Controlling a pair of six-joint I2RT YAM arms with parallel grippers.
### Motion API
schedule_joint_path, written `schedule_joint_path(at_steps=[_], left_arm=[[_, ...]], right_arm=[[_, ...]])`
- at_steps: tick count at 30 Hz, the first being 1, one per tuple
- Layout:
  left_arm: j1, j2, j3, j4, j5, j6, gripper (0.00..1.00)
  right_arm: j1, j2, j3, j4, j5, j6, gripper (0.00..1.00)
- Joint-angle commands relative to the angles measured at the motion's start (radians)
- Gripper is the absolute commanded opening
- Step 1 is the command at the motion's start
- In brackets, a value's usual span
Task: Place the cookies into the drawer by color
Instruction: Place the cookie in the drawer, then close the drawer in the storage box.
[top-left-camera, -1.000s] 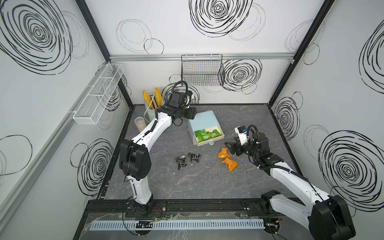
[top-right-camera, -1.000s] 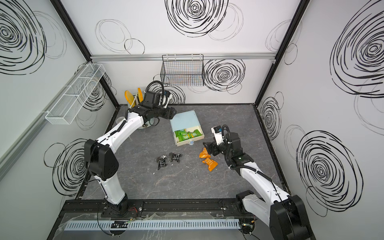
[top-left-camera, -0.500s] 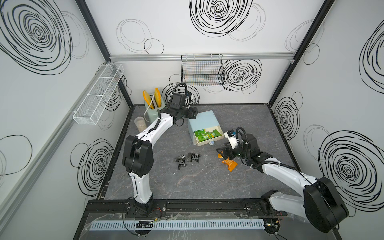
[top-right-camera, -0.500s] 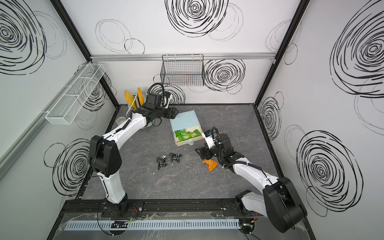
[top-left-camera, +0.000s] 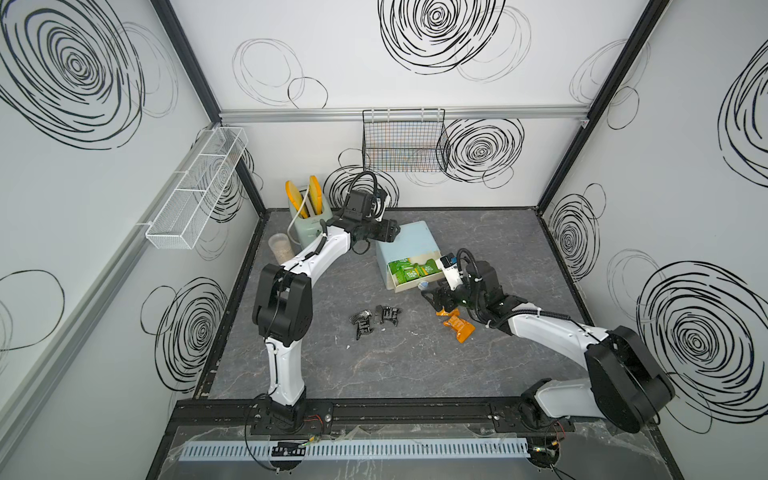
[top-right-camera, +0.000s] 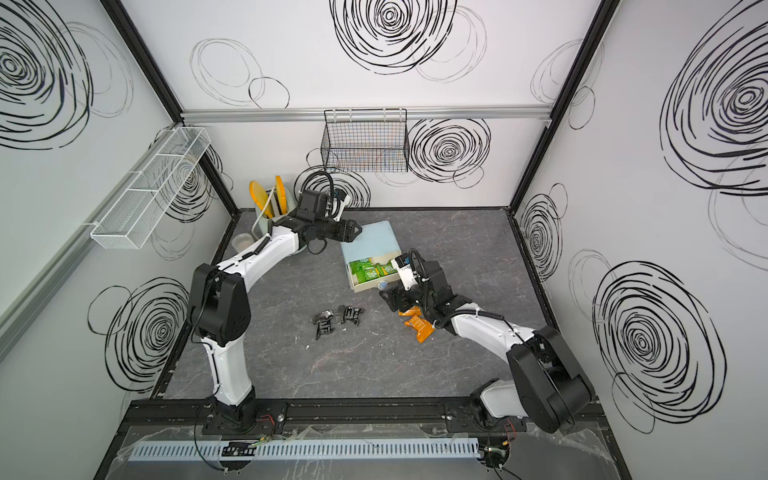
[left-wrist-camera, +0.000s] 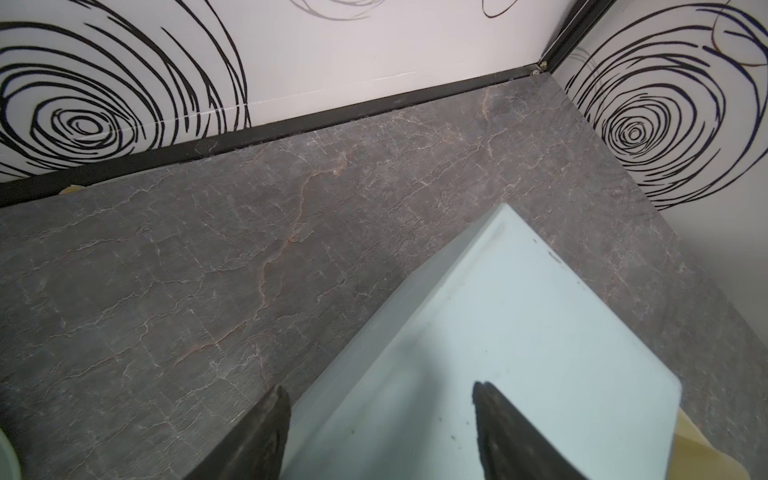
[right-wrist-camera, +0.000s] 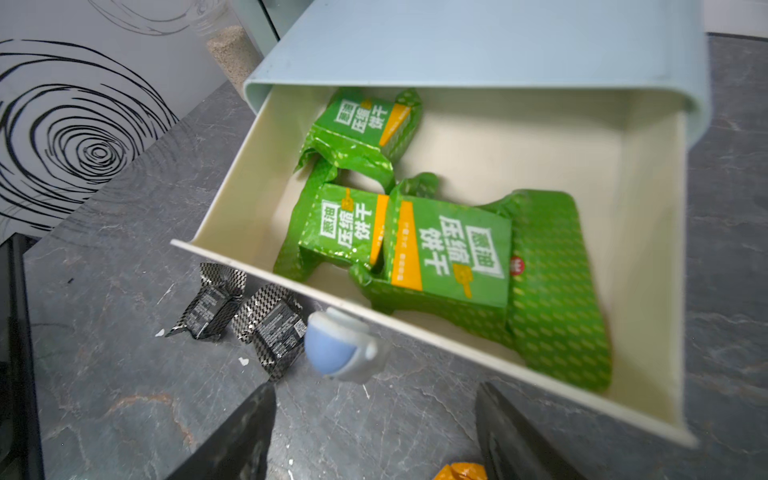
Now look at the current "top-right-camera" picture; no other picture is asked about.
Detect orange cookie packet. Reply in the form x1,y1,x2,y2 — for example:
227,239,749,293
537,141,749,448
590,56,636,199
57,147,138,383
398,306,422,317
404,316,435,343

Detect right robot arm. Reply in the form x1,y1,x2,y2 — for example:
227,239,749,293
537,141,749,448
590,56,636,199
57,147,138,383
379,282,596,433

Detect yellow toast slice right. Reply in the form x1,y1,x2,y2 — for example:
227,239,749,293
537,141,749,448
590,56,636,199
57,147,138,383
274,175,288,215

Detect yellow toast slice left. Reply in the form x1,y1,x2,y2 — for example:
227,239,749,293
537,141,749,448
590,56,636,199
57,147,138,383
248,181,274,219

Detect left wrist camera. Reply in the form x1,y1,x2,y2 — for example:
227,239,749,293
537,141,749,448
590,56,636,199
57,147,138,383
326,189,351,221

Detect black wire wall basket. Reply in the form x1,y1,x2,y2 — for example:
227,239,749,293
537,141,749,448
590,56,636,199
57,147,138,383
320,108,410,173

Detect orange cookie packet upper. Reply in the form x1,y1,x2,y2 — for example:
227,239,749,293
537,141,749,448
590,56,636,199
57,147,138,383
398,306,422,317

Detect slotted grey cable duct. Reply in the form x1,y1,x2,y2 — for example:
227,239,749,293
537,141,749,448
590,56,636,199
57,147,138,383
128,438,481,463

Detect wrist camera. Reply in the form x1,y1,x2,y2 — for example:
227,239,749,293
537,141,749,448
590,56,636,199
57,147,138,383
326,189,351,221
391,253,418,291

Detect green cookie packet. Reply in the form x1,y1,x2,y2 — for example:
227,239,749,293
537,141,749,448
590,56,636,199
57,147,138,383
349,258,379,284
350,258,378,276
374,262,397,278

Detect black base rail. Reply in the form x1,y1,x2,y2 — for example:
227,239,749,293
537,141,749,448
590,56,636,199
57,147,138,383
119,397,604,434

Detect mint green toaster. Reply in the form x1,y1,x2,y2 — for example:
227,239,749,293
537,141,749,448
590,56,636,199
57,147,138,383
249,190,296,252

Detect clear plastic cup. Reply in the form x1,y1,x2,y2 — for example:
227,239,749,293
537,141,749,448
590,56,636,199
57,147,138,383
231,232,255,253

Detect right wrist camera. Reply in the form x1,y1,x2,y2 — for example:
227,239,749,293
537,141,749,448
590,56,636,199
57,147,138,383
391,253,418,291

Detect cream drawer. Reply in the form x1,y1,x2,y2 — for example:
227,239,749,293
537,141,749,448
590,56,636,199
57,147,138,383
346,250,402,293

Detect yellow toast slice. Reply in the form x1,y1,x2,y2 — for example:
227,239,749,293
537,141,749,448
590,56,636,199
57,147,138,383
274,175,288,215
248,181,274,219

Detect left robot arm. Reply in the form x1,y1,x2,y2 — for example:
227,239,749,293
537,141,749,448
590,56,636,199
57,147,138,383
188,169,362,432

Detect blue cream drawer cabinet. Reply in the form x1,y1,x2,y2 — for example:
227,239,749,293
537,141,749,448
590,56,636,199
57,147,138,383
341,221,402,263

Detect white mesh wall shelf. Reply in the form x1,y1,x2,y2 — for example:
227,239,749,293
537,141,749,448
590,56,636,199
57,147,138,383
90,126,211,250

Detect orange cookie packet lower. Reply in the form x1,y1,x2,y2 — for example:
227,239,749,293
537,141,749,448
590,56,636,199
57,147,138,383
404,316,435,343

